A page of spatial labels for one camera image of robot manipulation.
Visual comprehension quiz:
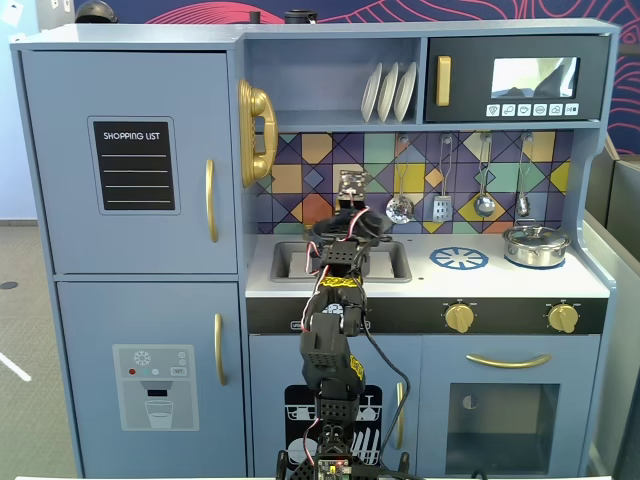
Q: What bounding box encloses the gold dishwasher handle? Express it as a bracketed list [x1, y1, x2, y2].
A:
[394, 382, 405, 450]

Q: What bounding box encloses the gray sink basin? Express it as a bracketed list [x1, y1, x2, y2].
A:
[270, 240, 413, 284]

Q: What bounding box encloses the gold fridge door handle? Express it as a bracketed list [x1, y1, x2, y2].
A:
[204, 158, 220, 245]

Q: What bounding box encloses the white plate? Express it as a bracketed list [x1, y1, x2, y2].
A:
[360, 61, 384, 124]
[393, 60, 418, 123]
[377, 61, 400, 124]

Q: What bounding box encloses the black shopping list board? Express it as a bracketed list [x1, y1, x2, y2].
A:
[87, 115, 182, 216]

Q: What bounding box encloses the shiny steel pot lid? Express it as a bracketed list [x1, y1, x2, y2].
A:
[503, 224, 570, 247]

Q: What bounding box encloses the blue freezer door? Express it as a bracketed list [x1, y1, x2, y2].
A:
[55, 281, 249, 477]

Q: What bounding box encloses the red white servo wire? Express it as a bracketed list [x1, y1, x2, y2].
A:
[301, 241, 324, 322]

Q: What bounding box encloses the steel slotted spatula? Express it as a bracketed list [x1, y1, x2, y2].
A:
[432, 133, 455, 224]

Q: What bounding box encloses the white floor tape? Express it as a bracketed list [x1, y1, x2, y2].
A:
[0, 352, 32, 382]

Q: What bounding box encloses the blue oven door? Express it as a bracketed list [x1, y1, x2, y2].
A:
[420, 334, 601, 476]

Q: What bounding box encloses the gold oven handle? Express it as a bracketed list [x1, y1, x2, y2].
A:
[465, 353, 553, 370]

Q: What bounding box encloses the steel slotted spoon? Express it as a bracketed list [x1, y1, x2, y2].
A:
[385, 134, 416, 225]

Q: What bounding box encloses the gold freezer door handle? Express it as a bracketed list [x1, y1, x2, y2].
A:
[213, 312, 229, 387]

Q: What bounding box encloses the white wall outlet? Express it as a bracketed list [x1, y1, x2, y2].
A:
[0, 0, 25, 26]

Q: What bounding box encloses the gold toy telephone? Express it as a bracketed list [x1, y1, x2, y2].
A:
[237, 78, 279, 189]

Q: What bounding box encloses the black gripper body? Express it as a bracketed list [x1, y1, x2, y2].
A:
[319, 207, 386, 244]

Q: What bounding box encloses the black cable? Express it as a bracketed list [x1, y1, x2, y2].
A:
[357, 319, 412, 474]

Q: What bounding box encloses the black toy microwave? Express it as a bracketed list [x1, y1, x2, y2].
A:
[424, 35, 612, 124]

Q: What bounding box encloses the blue dishwasher door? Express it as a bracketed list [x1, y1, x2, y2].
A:
[248, 334, 422, 479]

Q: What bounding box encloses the steel ladle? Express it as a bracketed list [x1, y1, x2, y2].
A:
[472, 132, 497, 219]

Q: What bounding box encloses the gold microwave handle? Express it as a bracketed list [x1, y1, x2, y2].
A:
[435, 55, 452, 108]

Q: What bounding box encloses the gold stove knob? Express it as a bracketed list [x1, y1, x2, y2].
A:
[444, 303, 475, 333]
[547, 303, 580, 333]

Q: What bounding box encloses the blue toy kitchen unit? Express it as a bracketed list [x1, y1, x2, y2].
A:
[9, 18, 621, 479]

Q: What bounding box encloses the black rounded helmet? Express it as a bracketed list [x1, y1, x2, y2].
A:
[74, 0, 119, 24]

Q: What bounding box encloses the blue fridge door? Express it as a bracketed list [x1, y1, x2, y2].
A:
[20, 49, 239, 275]

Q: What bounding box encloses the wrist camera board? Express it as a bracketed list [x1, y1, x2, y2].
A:
[337, 169, 369, 211]

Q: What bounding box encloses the small steel whisk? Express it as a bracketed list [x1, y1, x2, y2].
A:
[515, 131, 534, 218]

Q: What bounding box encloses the green controller board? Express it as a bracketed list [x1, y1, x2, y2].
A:
[317, 458, 351, 477]

